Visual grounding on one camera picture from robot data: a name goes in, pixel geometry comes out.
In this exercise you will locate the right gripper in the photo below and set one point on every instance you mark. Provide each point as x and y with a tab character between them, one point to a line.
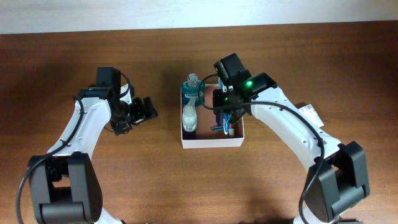
219	105

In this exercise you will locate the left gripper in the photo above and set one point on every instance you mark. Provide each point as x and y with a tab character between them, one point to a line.
119	126

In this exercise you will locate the blue disposable razor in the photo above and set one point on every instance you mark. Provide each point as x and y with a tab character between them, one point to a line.
217	128

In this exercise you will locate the teal mouthwash bottle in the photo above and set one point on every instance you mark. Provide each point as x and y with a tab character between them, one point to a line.
191	89

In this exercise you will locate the clear pump sanitizer bottle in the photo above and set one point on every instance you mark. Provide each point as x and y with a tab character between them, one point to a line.
189	120

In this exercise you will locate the green white soap packet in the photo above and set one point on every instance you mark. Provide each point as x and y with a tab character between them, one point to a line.
312	115

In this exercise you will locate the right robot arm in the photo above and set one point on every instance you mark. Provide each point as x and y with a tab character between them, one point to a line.
337	174

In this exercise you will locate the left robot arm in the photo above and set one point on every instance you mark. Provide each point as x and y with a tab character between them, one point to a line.
63	185

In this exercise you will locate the white cardboard box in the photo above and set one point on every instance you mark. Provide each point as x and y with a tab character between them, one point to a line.
206	138

